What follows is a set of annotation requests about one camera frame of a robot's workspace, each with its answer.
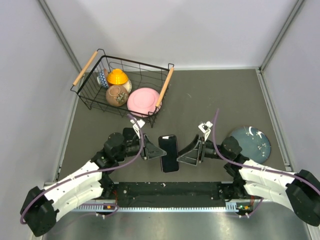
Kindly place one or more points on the blue ceramic plate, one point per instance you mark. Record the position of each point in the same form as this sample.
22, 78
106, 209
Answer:
254, 143

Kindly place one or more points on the wooden basket handle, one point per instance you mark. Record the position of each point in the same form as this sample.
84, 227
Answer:
164, 87
82, 72

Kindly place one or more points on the right wooden basket handle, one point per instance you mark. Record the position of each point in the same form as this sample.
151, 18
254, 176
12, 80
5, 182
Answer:
164, 87

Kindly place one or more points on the brown ceramic bowl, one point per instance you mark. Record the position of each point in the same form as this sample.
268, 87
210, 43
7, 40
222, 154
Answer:
117, 95

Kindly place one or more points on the blue white patterned cup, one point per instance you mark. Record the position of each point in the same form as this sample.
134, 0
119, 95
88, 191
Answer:
102, 79

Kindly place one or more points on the pink plate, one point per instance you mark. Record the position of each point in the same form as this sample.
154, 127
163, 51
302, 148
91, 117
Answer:
142, 102

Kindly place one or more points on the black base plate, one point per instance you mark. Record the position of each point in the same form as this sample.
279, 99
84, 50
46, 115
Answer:
173, 194

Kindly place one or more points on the pink phone black screen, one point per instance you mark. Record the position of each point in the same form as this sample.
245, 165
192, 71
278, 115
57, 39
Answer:
169, 144

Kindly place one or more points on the black wire basket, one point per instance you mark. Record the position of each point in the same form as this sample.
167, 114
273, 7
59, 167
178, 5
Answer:
141, 75

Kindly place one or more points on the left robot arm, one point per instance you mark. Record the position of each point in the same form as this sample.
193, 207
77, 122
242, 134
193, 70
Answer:
44, 207

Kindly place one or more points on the cream bowl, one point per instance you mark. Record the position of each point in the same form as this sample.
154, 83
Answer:
128, 86

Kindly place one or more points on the slotted cable duct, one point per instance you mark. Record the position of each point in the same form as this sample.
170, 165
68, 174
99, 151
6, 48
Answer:
228, 207

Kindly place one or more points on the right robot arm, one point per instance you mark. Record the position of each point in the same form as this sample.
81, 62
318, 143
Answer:
299, 192

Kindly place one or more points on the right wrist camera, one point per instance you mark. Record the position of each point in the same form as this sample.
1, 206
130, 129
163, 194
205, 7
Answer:
205, 128

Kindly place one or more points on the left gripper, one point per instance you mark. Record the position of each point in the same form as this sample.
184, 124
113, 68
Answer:
149, 150

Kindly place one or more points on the left wooden basket handle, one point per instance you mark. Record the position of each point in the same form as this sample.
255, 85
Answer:
82, 72

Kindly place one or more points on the orange bowl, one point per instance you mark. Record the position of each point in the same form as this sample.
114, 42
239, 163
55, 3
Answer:
117, 77

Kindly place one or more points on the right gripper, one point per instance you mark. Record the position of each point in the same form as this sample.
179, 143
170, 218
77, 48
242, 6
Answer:
188, 155

